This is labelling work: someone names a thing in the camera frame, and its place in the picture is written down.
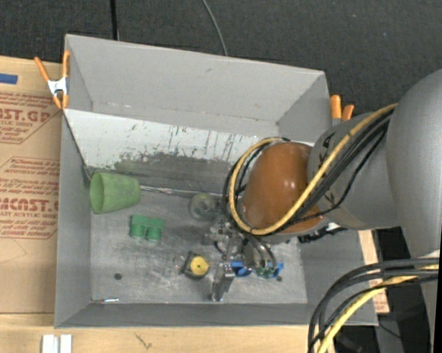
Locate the clear glass round thing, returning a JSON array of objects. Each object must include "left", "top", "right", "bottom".
[{"left": 188, "top": 191, "right": 217, "bottom": 222}]

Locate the grey metal bin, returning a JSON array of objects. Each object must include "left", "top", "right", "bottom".
[{"left": 41, "top": 33, "right": 399, "bottom": 353}]

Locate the brown cardboard board, red print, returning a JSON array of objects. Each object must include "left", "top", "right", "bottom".
[{"left": 0, "top": 54, "right": 76, "bottom": 322}]

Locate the green block with two cylinders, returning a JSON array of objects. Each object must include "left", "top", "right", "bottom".
[{"left": 128, "top": 213, "right": 167, "bottom": 244}]

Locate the yellow and black round thing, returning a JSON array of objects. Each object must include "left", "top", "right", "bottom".
[{"left": 179, "top": 250, "right": 213, "bottom": 282}]

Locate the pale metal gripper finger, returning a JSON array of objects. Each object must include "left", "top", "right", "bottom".
[
  {"left": 217, "top": 262, "right": 237, "bottom": 295},
  {"left": 209, "top": 270, "right": 225, "bottom": 303}
]

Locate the green cup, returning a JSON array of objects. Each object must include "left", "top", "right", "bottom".
[{"left": 87, "top": 170, "right": 144, "bottom": 218}]

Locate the blue flat thing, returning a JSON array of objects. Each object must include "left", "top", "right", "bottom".
[{"left": 229, "top": 258, "right": 285, "bottom": 281}]

